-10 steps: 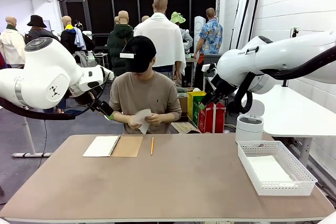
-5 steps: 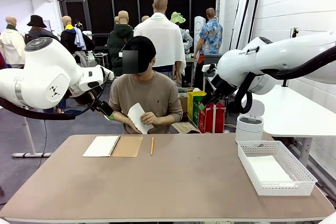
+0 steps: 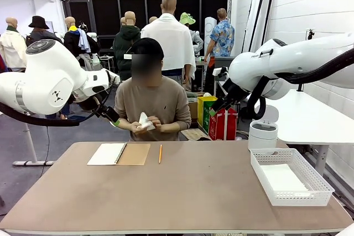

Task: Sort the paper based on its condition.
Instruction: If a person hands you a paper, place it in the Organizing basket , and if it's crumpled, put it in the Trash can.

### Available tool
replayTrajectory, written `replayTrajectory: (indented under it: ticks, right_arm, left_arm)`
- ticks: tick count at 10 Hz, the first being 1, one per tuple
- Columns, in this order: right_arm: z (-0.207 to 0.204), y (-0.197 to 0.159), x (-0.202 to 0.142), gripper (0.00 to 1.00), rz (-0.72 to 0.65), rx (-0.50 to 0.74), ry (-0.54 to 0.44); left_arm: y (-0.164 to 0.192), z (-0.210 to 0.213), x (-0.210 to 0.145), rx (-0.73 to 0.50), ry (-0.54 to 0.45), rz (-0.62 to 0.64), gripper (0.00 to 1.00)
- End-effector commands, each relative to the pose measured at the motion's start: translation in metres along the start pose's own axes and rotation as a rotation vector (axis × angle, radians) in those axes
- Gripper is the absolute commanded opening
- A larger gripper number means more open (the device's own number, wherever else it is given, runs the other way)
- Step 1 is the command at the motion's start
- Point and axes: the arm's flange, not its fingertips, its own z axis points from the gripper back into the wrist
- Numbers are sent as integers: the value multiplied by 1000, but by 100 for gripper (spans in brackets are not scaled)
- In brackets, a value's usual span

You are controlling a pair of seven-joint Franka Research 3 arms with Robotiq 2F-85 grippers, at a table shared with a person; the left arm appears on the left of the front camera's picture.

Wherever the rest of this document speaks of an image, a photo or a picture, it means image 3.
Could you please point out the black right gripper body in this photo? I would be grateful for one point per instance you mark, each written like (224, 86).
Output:
(233, 93)

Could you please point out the brown spiral notebook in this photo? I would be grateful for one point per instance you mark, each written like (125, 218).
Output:
(135, 154)

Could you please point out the yellow bag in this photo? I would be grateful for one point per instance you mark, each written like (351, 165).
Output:
(201, 109)

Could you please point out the mannequin in dark green hoodie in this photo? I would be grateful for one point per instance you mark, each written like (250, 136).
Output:
(124, 42)

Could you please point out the mannequin with black bucket hat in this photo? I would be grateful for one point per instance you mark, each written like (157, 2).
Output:
(38, 23)

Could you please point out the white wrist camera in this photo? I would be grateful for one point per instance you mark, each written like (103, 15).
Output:
(219, 72)
(114, 77)

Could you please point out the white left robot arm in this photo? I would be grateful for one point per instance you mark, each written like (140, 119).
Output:
(49, 81)

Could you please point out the white table frame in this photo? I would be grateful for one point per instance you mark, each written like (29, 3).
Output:
(30, 162)

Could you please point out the person's left hand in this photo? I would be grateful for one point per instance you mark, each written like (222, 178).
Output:
(157, 124)

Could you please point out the mannequin with green hat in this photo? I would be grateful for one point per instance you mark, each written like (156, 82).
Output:
(187, 19)

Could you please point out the person's right hand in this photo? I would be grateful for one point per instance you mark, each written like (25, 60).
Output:
(137, 128)

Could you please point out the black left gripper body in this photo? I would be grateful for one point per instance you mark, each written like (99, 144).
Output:
(90, 104)

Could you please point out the mannequin with yellow scarf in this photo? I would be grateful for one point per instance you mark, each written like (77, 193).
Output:
(73, 39)

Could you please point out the yellow pencil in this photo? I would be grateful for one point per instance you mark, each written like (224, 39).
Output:
(160, 153)

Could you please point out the white paper sheet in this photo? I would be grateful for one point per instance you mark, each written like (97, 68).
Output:
(285, 178)

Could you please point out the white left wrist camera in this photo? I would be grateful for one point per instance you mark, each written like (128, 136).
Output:
(114, 77)

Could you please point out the person's left forearm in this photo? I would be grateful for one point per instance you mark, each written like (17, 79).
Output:
(170, 127)

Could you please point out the person in beige sweater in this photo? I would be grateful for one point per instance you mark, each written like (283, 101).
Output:
(155, 97)

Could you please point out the person's right forearm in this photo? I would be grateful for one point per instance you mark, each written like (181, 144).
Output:
(125, 125)

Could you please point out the mannequin in cream jacket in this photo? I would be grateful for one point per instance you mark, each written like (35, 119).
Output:
(11, 48)

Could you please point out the cardboard box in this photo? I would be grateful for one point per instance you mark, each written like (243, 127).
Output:
(193, 110)

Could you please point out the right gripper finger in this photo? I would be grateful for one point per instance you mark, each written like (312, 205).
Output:
(229, 106)
(217, 107)

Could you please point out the black framed white panels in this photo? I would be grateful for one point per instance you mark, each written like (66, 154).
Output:
(260, 20)

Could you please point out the black cap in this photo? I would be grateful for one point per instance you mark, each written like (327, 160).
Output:
(146, 46)

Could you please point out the wooden pallet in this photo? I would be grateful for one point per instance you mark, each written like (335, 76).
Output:
(195, 134)

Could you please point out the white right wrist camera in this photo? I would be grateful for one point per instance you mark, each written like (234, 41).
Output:
(219, 72)

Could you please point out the green bag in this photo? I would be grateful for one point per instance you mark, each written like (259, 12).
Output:
(207, 121)

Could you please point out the white perforated plastic basket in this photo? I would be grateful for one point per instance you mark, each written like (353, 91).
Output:
(293, 198)

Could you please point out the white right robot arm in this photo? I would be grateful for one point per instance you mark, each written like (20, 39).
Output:
(304, 53)

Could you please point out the mannequin draped in white cloth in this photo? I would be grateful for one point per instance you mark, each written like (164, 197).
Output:
(171, 42)

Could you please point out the small white lidded bin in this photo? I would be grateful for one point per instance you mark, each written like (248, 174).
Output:
(262, 139)

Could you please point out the grey box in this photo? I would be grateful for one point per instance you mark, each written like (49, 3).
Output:
(222, 61)

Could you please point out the mannequin in floral blue shirt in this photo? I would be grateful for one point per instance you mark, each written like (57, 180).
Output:
(222, 37)

